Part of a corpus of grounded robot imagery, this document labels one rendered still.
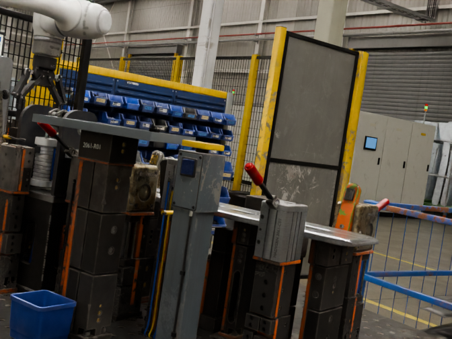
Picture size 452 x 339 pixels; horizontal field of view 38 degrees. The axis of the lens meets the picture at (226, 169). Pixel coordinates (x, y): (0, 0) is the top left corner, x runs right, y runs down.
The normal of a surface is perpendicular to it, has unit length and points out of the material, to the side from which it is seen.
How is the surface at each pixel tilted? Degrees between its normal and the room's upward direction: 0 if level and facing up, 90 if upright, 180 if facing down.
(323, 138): 91
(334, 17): 90
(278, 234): 90
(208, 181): 90
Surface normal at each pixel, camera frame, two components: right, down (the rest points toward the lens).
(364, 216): 0.79, 0.14
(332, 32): 0.60, 0.13
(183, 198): -0.59, -0.04
